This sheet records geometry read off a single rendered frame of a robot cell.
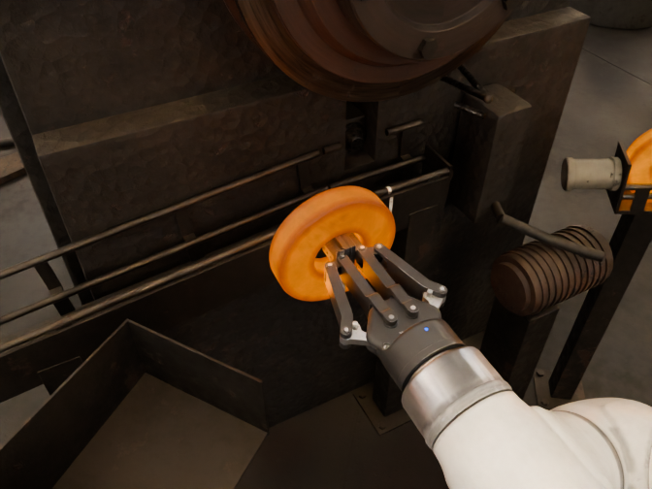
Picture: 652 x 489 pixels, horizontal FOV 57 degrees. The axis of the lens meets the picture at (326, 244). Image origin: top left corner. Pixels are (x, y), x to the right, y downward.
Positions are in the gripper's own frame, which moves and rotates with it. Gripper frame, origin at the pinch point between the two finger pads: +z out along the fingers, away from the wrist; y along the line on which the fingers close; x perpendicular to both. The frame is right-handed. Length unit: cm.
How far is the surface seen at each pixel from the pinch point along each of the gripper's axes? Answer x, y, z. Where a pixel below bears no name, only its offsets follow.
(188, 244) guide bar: -17.7, -12.1, 23.9
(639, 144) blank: -11, 62, 6
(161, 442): -23.8, -25.4, -2.1
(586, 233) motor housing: -32, 60, 7
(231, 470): -23.4, -18.9, -9.7
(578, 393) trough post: -84, 71, -4
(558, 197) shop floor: -88, 124, 58
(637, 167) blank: -15, 62, 4
